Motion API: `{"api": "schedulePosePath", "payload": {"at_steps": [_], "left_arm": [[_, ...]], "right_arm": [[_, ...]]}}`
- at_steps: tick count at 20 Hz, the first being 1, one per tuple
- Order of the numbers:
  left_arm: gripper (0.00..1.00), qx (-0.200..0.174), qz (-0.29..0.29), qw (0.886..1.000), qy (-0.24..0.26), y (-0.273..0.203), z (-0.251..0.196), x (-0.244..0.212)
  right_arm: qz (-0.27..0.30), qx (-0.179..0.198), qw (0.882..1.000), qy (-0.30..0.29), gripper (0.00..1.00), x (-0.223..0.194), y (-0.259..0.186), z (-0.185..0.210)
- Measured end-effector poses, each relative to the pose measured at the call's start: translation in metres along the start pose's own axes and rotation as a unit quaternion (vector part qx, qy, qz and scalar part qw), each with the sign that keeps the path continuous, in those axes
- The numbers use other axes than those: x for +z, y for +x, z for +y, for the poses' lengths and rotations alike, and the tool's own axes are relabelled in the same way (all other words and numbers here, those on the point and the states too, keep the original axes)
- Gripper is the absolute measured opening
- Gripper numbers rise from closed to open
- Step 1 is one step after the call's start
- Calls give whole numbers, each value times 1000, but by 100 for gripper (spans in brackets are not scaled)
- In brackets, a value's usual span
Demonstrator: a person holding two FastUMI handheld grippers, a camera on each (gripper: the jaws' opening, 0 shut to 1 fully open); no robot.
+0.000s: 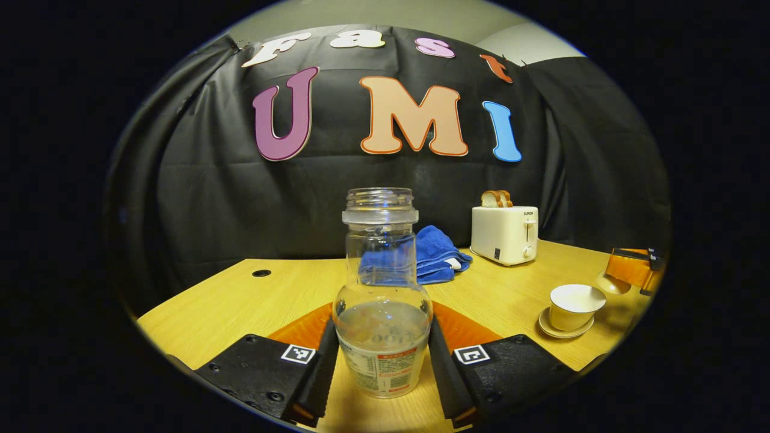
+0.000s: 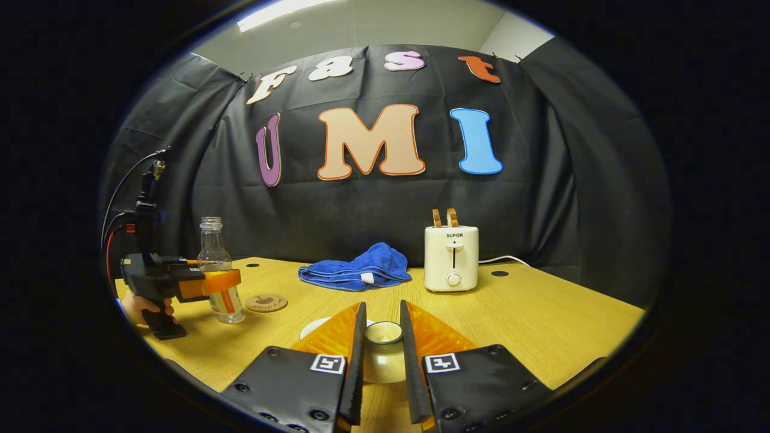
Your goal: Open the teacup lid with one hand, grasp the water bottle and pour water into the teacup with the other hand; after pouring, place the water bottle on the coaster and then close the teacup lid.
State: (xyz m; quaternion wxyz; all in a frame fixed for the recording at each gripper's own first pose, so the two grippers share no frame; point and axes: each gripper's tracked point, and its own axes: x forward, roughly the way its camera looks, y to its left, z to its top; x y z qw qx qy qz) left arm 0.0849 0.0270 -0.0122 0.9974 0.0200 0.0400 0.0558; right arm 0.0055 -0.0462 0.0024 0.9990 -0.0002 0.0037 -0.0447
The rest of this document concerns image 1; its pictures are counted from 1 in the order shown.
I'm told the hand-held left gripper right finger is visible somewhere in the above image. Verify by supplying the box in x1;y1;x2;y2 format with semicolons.
428;301;581;429

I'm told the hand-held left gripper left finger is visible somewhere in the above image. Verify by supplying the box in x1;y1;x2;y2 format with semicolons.
196;302;340;429

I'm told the white teacup lid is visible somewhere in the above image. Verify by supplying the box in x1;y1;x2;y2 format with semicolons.
596;271;632;295

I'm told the white teacup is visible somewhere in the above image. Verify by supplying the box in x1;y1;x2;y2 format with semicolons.
549;284;607;332

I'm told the clear water bottle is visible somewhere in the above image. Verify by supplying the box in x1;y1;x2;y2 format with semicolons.
332;187;434;399

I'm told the white saucer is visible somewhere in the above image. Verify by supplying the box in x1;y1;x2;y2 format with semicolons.
538;307;595;339

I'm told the blue towel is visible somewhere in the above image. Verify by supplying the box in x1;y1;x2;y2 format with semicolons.
359;226;473;286

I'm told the white toaster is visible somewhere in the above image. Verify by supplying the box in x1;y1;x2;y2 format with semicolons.
470;206;540;266

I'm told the black backdrop cloth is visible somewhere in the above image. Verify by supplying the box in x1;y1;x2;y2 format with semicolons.
105;24;671;313

